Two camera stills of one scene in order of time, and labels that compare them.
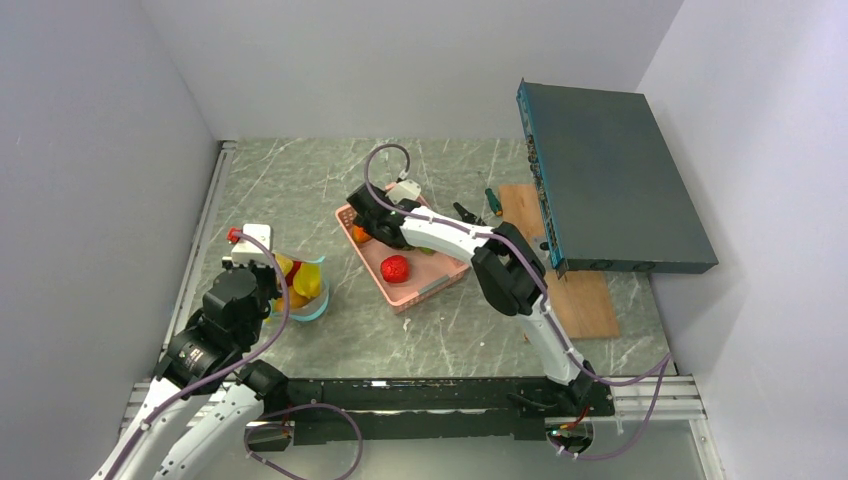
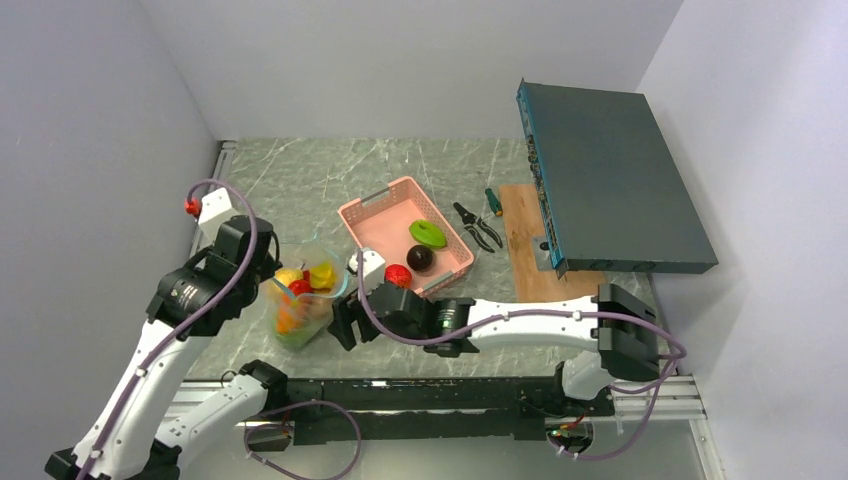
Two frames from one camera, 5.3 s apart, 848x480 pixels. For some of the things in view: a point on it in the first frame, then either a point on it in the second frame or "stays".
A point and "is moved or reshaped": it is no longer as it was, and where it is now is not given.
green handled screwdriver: [494, 202] stays
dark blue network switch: [608, 192] stays
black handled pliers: [467, 216] stays
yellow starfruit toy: [307, 279] → [322, 277]
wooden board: [581, 299] stays
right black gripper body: [370, 229] → [405, 333]
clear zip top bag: [306, 287] is moved or reshaped
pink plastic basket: [429, 273] is moved or reshaped
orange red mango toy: [359, 235] → [292, 314]
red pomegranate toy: [290, 276] → [298, 287]
